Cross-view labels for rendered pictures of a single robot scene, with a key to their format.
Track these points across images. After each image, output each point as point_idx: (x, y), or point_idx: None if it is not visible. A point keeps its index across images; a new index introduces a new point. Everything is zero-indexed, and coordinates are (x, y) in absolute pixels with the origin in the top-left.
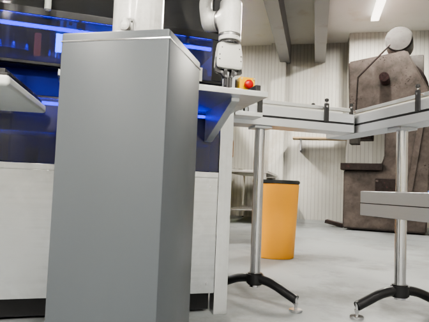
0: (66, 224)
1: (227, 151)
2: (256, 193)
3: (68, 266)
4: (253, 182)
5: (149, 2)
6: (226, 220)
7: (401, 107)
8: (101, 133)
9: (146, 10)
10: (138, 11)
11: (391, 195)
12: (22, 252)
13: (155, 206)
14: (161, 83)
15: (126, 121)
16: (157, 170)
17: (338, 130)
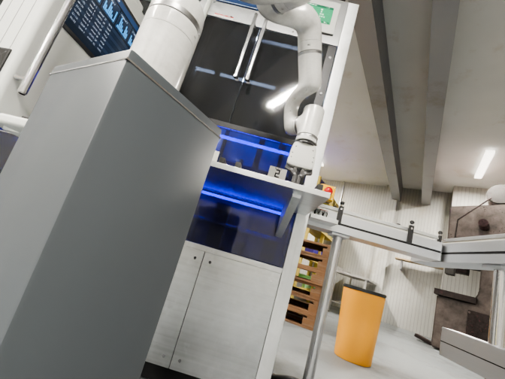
0: None
1: (295, 250)
2: (323, 298)
3: None
4: (322, 286)
5: (157, 44)
6: (281, 319)
7: (502, 244)
8: (27, 174)
9: (150, 52)
10: (140, 53)
11: (481, 345)
12: None
13: (17, 290)
14: (96, 114)
15: (50, 160)
16: (43, 234)
17: (421, 254)
